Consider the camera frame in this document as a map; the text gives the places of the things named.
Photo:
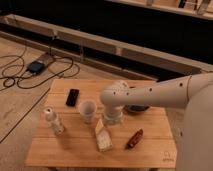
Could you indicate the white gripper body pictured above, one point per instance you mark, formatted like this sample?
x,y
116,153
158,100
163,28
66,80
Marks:
x,y
112,119

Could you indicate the white rectangular eraser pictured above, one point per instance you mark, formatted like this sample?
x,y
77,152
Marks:
x,y
102,137

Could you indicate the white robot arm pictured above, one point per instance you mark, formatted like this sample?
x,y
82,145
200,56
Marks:
x,y
194,93

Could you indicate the dark blue bowl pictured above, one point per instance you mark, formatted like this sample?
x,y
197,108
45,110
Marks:
x,y
135,109

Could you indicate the red brown snack bar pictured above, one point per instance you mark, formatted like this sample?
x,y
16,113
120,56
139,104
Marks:
x,y
134,139

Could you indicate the black smartphone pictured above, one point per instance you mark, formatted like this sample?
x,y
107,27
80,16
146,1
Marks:
x,y
72,97

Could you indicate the wooden table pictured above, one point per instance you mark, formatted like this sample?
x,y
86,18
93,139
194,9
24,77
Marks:
x,y
141,141

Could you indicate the clear plastic bottle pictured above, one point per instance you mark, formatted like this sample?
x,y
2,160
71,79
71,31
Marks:
x,y
53,119

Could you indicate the blue power adapter box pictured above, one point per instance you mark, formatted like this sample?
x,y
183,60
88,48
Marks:
x,y
35,67

